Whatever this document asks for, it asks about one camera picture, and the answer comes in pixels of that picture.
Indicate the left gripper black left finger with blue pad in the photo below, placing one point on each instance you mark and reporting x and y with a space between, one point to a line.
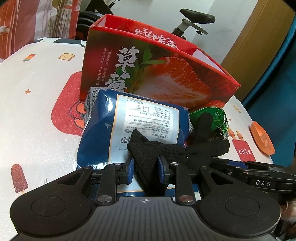
128 171

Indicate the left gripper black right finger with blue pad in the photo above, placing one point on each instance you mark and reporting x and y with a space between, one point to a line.
164 170

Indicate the black mesh glove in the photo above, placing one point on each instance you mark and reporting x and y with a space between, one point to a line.
146 155

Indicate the person's hand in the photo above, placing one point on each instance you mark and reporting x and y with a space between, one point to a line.
288 211

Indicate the orange plastic dish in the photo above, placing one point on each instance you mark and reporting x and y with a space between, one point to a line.
262 139

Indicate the blue snack bag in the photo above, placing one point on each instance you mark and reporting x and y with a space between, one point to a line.
116 115

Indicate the green shiny wrapped ball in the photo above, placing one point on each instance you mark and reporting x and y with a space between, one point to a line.
220 124

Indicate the cartoon print white tablecloth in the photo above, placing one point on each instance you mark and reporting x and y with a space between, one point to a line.
45 196

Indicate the red strawberry cardboard box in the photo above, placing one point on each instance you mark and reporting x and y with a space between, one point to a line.
132 57

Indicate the black exercise bike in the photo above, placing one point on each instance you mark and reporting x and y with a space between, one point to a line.
171 16

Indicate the red floral curtain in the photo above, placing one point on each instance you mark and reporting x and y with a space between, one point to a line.
23 22

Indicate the wooden door frame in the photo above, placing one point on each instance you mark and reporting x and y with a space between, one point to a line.
258 44

